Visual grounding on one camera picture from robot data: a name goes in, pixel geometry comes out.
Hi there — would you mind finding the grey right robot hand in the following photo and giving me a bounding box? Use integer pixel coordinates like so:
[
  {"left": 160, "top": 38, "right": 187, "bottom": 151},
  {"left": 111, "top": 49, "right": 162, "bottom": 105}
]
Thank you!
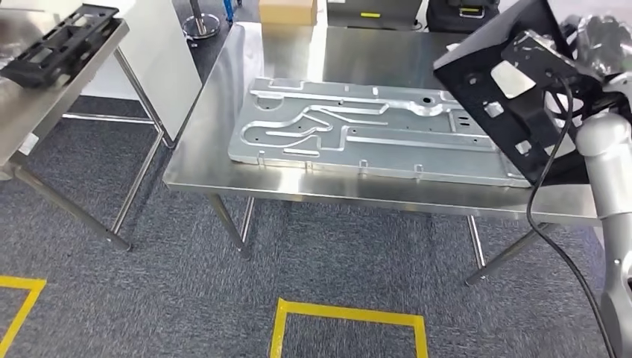
[{"left": 557, "top": 13, "right": 632, "bottom": 80}]

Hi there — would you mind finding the black plastic plate frame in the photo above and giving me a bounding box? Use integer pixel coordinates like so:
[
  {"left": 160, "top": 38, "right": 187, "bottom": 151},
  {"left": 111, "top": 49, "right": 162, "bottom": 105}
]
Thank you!
[
  {"left": 432, "top": 0, "right": 608, "bottom": 188},
  {"left": 0, "top": 4, "right": 121, "bottom": 90}
]

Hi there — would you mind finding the steel workbench table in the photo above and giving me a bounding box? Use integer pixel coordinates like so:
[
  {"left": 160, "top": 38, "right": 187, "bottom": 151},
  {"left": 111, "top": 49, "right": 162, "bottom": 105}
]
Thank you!
[{"left": 162, "top": 22, "right": 608, "bottom": 288}]

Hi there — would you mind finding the black carry case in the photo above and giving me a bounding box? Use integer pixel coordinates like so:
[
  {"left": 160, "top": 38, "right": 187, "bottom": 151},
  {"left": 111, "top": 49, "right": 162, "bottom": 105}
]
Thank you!
[{"left": 426, "top": 0, "right": 501, "bottom": 34}]

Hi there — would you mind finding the grey laptop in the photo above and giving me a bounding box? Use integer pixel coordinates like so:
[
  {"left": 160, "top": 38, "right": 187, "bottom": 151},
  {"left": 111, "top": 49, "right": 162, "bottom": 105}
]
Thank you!
[{"left": 326, "top": 0, "right": 425, "bottom": 31}]

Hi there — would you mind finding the stamped sheet metal panel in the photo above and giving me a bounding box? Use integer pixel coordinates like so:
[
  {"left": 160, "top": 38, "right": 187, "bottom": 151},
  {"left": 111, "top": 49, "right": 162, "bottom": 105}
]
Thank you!
[{"left": 227, "top": 76, "right": 534, "bottom": 189}]

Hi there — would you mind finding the brown cardboard box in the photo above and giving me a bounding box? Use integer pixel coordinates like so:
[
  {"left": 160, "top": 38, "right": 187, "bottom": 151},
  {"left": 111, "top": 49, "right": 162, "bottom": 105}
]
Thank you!
[{"left": 259, "top": 0, "right": 317, "bottom": 27}]

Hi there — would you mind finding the yellow floor tape square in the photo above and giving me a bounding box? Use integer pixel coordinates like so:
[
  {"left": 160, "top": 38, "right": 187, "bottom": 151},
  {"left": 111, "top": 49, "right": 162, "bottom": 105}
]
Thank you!
[
  {"left": 270, "top": 298, "right": 429, "bottom": 358},
  {"left": 0, "top": 275, "right": 47, "bottom": 358}
]

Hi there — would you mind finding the blue metal cart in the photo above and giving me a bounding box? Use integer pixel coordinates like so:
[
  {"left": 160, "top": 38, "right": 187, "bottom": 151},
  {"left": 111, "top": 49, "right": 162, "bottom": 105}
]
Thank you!
[{"left": 223, "top": 0, "right": 243, "bottom": 23}]

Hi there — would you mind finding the steel side table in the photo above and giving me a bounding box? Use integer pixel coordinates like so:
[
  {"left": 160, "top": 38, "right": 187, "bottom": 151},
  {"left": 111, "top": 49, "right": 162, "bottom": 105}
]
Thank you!
[{"left": 0, "top": 7, "right": 166, "bottom": 252}]

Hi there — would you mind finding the black camera cable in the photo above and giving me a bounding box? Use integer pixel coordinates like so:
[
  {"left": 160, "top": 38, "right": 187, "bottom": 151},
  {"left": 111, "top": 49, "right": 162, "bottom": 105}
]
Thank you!
[{"left": 525, "top": 74, "right": 618, "bottom": 358}]

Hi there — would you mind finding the chrome stanchion post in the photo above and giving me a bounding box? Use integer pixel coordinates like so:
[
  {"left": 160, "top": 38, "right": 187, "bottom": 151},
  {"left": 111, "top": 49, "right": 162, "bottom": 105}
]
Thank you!
[{"left": 181, "top": 0, "right": 221, "bottom": 40}]

